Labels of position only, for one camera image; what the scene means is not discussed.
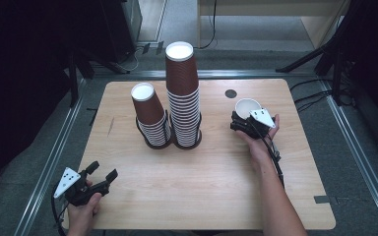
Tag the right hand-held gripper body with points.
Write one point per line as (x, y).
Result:
(262, 118)

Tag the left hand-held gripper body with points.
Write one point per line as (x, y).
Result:
(67, 180)

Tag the brown paper cup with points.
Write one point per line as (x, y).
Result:
(244, 107)

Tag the black double cup holder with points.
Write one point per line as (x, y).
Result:
(173, 139)

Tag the tall stack of brown cups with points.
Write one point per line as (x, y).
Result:
(181, 75)

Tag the person's right hand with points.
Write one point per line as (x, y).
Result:
(261, 147)

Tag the person's left hand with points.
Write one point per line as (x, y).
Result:
(80, 218)

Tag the dark round table grommet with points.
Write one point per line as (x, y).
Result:
(231, 93)

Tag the short stack of brown cups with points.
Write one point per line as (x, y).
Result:
(148, 111)

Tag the black metal stand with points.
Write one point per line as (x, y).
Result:
(74, 78)

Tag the grey tape strip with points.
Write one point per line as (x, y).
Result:
(322, 199)

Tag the black tripod stand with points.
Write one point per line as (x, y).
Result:
(333, 42)

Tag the light wooden furniture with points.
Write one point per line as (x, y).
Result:
(318, 23)

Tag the black computer tower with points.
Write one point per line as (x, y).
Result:
(121, 26)

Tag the metal floor rail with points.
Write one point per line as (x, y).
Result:
(47, 170)
(357, 154)
(242, 74)

